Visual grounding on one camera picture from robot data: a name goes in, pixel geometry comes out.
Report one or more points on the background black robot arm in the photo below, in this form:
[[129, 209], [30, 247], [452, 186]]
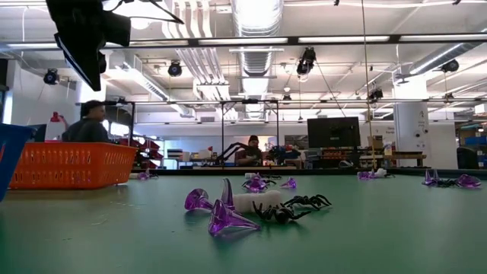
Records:
[[228, 152], [283, 153]]

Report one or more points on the black ceiling spot lamp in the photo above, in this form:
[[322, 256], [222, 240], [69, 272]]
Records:
[[450, 65], [306, 61], [376, 94], [175, 69], [51, 77]]

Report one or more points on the person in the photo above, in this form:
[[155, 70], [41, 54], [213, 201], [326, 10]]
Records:
[[251, 152], [89, 127]]

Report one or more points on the small dark monitor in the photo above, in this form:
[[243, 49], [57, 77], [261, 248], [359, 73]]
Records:
[[40, 132]]

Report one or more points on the orange plastic basket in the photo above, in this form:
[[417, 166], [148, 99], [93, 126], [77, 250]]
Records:
[[72, 165]]

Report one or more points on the red storage bins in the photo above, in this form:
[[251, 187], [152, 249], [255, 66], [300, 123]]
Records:
[[150, 150]]

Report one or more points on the blue plastic basket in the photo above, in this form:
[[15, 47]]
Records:
[[11, 156]]

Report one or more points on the black plastic spider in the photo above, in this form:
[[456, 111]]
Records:
[[272, 177], [269, 182], [310, 201], [389, 176], [153, 176], [281, 214], [446, 183]]

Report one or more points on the black computer monitor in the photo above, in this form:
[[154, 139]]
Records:
[[333, 132]]

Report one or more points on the thin hanging rod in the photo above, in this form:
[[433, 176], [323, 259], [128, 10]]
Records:
[[367, 68]]

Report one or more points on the cardboard box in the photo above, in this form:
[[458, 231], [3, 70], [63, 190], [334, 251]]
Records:
[[376, 141]]

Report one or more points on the wooden desk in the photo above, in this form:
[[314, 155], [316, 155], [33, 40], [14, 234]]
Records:
[[395, 156]]

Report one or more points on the white round column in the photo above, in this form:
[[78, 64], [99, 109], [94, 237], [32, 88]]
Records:
[[412, 129]]

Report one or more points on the black office chair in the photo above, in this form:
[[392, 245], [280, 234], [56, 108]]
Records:
[[467, 158]]

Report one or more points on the blue storage bins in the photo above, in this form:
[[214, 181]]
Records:
[[475, 141]]

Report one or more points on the black overhead frame beam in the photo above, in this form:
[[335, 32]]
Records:
[[243, 40]]

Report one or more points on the silver ventilation duct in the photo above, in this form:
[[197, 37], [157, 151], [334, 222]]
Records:
[[258, 19]]

